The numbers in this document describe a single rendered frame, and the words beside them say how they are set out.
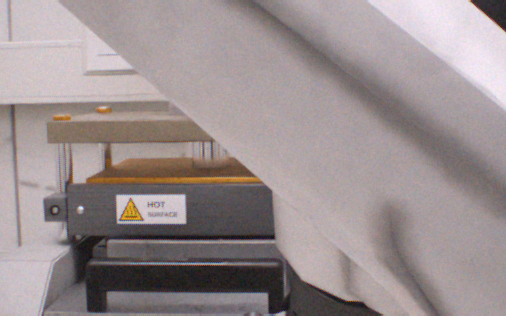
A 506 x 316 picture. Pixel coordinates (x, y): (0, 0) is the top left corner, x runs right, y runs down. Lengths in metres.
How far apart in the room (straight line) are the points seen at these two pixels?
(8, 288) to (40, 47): 0.65
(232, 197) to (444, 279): 0.49
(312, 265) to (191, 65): 0.15
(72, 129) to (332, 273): 0.42
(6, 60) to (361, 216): 1.10
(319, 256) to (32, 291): 0.37
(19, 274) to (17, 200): 0.68
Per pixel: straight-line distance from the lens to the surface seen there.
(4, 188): 1.32
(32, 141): 1.29
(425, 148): 0.16
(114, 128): 0.67
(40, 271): 0.64
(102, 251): 0.70
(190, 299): 0.62
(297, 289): 0.34
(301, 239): 0.30
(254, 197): 0.65
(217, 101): 0.17
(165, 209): 0.66
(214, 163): 0.74
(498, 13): 0.24
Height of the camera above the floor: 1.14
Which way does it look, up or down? 6 degrees down
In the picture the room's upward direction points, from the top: 1 degrees counter-clockwise
